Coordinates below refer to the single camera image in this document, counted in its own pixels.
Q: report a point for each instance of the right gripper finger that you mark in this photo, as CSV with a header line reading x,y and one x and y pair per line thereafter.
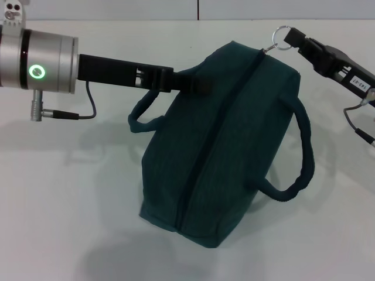
x,y
296,38
322,63

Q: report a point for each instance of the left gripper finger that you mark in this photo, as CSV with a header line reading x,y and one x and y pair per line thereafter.
x,y
193,85

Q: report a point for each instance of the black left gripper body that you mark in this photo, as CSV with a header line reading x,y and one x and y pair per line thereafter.
x,y
117,71

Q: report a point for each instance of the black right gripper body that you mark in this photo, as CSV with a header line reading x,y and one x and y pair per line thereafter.
x,y
351,76

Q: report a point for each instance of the dark teal lunch bag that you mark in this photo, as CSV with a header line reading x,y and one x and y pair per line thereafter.
x,y
219,146

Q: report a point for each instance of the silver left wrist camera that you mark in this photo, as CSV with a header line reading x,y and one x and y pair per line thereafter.
x,y
13,14

